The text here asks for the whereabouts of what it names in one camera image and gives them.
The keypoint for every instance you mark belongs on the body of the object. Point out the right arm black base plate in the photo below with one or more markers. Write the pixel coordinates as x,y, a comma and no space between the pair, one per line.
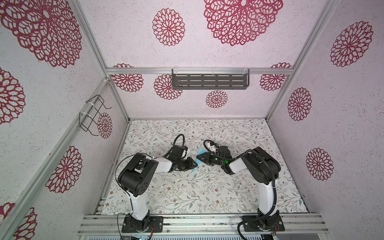
272,223

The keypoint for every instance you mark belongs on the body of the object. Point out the dark grey slotted wall shelf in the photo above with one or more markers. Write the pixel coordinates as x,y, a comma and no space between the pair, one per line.
210,80

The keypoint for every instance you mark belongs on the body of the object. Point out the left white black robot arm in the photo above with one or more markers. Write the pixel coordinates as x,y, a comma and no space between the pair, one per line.
137,175

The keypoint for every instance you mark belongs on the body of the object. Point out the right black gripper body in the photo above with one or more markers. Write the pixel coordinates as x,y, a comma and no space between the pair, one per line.
215,160

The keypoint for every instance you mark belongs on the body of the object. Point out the aluminium front rail frame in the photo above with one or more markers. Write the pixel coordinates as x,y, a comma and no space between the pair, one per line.
199,224

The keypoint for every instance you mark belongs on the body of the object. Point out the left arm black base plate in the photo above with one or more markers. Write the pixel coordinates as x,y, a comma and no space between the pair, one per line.
147,225

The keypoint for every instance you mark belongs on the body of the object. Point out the light blue square paper sheet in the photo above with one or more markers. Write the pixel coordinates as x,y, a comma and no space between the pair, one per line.
197,163

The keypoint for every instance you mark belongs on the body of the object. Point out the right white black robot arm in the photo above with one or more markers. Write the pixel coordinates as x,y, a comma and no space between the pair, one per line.
262,167

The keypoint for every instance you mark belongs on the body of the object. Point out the black wire wall rack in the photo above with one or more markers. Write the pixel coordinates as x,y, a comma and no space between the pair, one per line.
96,120

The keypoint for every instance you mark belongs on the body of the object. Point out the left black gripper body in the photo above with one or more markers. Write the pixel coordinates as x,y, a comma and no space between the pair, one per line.
184,164

